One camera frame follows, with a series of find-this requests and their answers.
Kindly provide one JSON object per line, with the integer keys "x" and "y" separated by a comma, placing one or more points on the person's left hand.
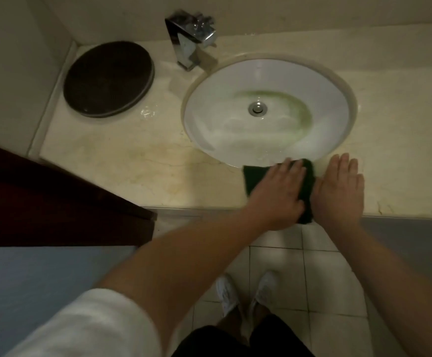
{"x": 275, "y": 198}

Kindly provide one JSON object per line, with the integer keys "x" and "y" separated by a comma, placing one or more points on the person's right hand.
{"x": 336, "y": 198}

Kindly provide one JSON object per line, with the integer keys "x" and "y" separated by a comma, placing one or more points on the person's left thumb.
{"x": 300, "y": 208}

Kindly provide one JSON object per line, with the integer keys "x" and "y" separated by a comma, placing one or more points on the person's right little finger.
{"x": 361, "y": 184}

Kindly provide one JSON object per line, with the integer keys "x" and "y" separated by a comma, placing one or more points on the person's right middle finger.
{"x": 344, "y": 166}

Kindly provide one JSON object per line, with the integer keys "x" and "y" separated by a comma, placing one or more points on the dark green cleaning cloth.
{"x": 310, "y": 182}

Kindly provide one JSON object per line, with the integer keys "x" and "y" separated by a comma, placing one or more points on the person's right forearm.
{"x": 394, "y": 289}

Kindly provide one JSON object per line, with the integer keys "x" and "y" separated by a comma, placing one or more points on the person's left forearm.
{"x": 186, "y": 263}

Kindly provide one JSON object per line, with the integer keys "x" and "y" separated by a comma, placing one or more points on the white oval sink basin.
{"x": 268, "y": 133}

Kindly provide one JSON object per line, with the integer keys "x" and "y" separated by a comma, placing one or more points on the white right shoe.
{"x": 266, "y": 289}

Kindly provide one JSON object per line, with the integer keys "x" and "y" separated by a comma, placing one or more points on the white shoe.
{"x": 266, "y": 289}
{"x": 227, "y": 293}

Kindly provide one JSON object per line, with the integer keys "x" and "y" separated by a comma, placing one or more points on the chrome sink drain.
{"x": 257, "y": 108}

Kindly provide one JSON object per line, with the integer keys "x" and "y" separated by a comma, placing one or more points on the white left shoe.
{"x": 227, "y": 293}

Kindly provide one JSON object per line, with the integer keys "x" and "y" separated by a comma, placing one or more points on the black shorts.
{"x": 216, "y": 343}

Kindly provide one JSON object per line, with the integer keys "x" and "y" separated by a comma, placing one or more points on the chrome square faucet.
{"x": 188, "y": 37}

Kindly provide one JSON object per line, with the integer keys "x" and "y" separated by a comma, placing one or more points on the black round tray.
{"x": 108, "y": 79}

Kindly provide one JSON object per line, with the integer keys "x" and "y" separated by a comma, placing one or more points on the white shirt sleeve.
{"x": 89, "y": 327}

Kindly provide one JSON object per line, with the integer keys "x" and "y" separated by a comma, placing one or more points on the dark brown wooden door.
{"x": 52, "y": 204}

